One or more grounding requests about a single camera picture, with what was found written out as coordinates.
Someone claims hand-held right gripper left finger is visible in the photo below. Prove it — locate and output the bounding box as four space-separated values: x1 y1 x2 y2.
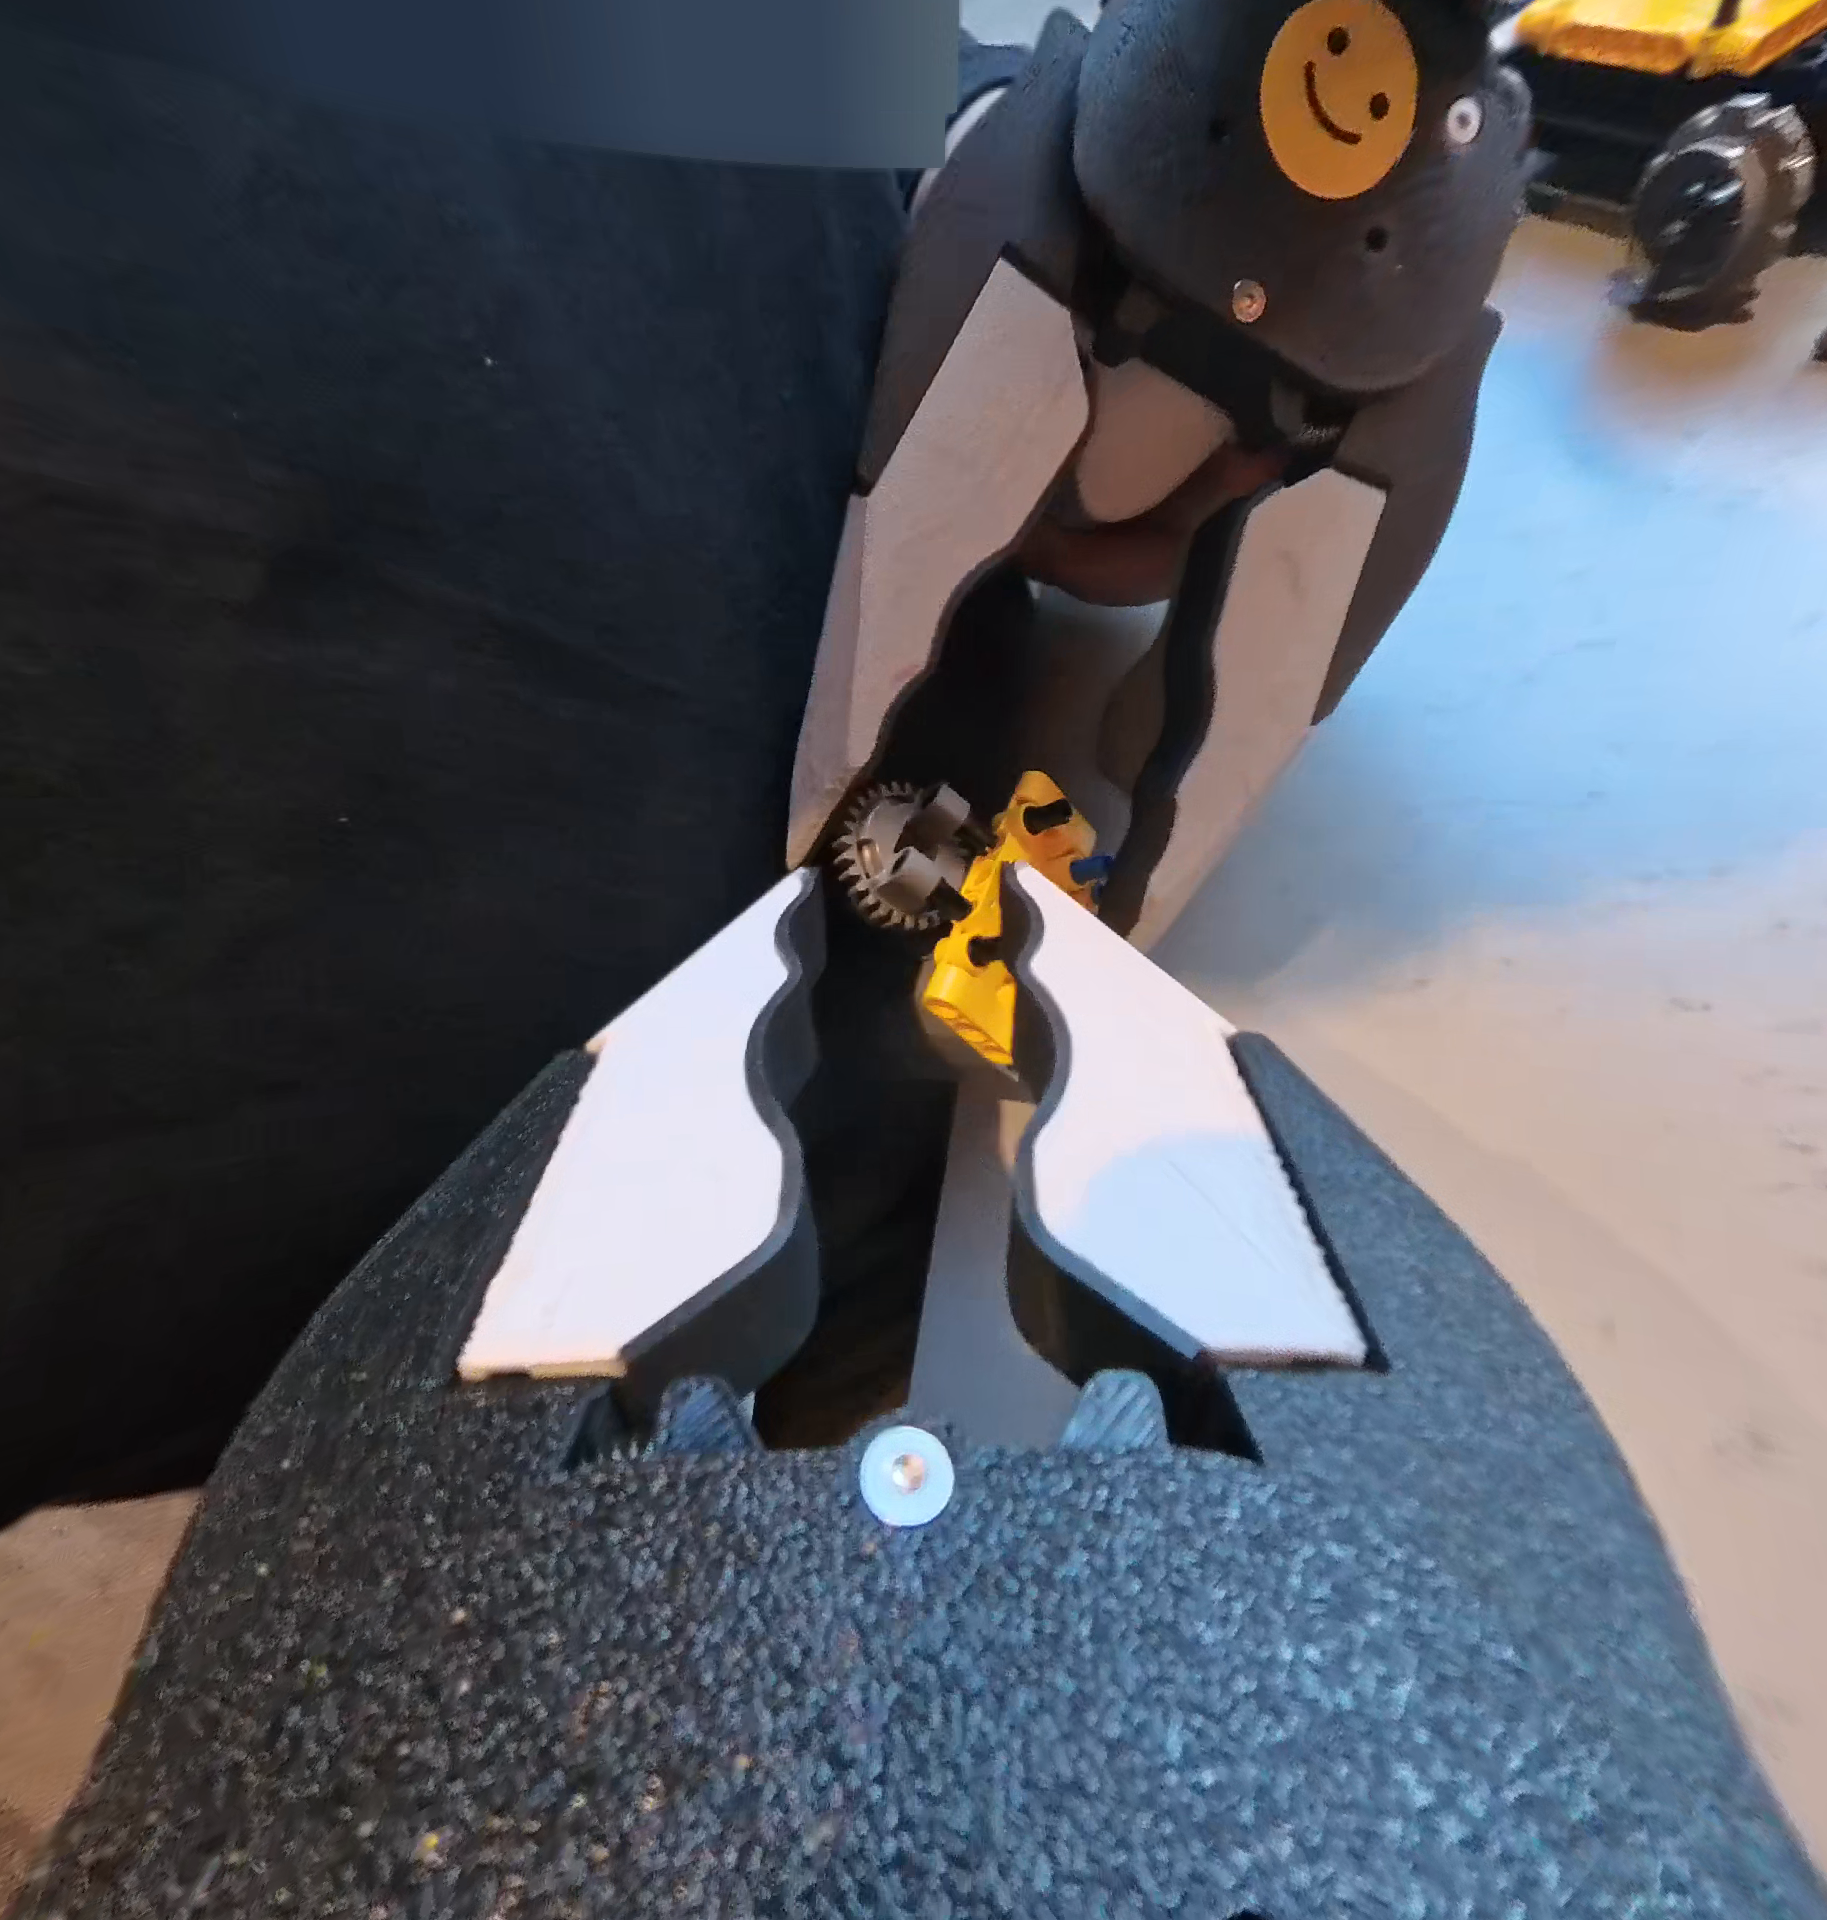
457 866 827 1411

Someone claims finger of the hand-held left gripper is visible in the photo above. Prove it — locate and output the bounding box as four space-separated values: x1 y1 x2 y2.
787 262 1096 872
1100 471 1388 947

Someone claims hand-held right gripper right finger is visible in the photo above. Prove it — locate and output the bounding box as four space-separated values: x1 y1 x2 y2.
1008 866 1376 1374

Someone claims yellow grey gear brick assembly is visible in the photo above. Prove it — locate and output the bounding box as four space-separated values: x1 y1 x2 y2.
829 768 1118 1074

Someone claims grey desk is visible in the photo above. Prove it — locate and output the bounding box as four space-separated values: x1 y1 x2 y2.
914 209 1827 1920

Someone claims person's left hand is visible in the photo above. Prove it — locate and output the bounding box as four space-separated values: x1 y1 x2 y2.
1026 438 1288 606

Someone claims yellow toy vehicle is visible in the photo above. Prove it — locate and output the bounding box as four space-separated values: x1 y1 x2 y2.
1498 0 1827 369

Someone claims person's dark clothing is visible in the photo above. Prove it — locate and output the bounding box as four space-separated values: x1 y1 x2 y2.
0 0 1036 1553

